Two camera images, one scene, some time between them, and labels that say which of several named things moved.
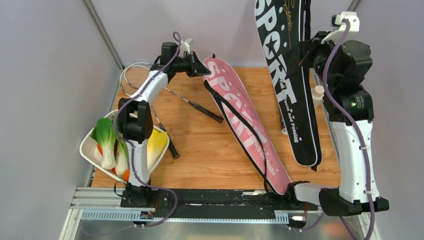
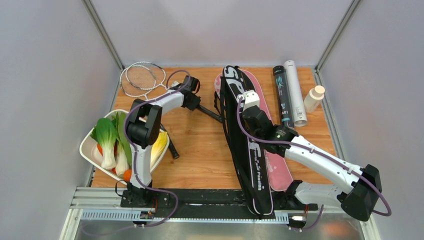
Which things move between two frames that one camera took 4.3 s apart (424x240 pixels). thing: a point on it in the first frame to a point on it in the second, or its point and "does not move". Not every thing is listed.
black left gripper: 197,68 to 197,102
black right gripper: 308,48 to 242,124
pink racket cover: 246,126 to 278,173
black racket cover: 281,25 to 248,152
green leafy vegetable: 123,161 does not move
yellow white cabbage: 156,144 does not move
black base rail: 214,201 does not move
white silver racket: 133,75 does not move
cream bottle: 318,95 does not move
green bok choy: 104,133 does not move
